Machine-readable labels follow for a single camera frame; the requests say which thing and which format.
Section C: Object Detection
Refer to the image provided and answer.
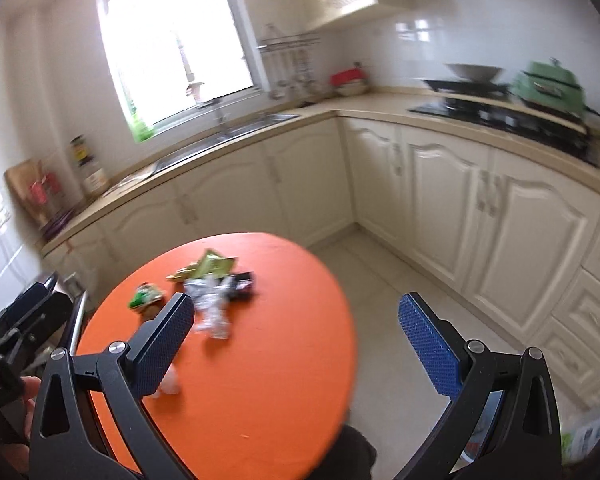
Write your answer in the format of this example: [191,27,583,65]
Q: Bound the red handled kitchen tools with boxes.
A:
[29,172,63,206]

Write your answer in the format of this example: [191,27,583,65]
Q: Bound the green bottle on windowsill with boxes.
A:
[129,110,156,143]

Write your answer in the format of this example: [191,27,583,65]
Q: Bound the chrome faucet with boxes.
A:
[212,97,233,136]

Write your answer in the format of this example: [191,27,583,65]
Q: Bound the clear storage jar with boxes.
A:
[82,160,112,197]

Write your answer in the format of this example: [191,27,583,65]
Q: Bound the yellow label bottle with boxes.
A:
[70,135,93,168]

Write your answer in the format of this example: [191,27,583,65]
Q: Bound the silver grey foil packet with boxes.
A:
[182,275,236,311]

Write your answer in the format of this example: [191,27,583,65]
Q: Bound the steel wok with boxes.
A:
[444,62,506,83]

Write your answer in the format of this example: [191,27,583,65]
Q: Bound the person's dark clothed leg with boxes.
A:
[325,422,378,480]

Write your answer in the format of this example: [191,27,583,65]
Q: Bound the white green printed bag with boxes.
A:
[562,405,600,466]

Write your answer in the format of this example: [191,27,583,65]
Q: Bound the stainless steel sink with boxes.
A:
[152,112,301,173]

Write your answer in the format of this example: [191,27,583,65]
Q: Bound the black gas stove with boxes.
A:
[407,77,600,168]

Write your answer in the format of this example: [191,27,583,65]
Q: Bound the kitchen window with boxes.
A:
[96,0,261,128]

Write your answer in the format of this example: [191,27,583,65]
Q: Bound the wooden cutting board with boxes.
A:
[5,159,56,228]

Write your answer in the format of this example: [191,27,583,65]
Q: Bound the black snack packet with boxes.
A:
[225,271,257,303]

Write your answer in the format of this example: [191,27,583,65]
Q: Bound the green cooking pot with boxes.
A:
[510,57,588,113]

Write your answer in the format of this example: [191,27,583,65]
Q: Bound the metal utensil rail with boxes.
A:
[256,30,322,53]

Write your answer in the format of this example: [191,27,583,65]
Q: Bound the green snack packet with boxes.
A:
[190,249,238,281]

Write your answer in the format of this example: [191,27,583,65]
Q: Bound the person's left hand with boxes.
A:
[7,375,43,448]

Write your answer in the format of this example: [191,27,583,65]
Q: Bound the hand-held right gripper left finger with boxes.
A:
[28,292,196,480]

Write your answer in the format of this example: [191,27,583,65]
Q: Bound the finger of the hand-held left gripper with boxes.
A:
[0,280,73,356]

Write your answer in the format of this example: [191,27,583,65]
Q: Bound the small green candy wrapper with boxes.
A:
[128,283,166,309]

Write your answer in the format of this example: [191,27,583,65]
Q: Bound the small white paper scrap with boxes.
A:
[152,365,181,396]

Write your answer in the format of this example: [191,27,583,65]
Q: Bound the purple rack tray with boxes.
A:
[40,210,76,241]

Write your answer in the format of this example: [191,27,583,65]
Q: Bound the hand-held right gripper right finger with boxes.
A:
[397,292,563,480]

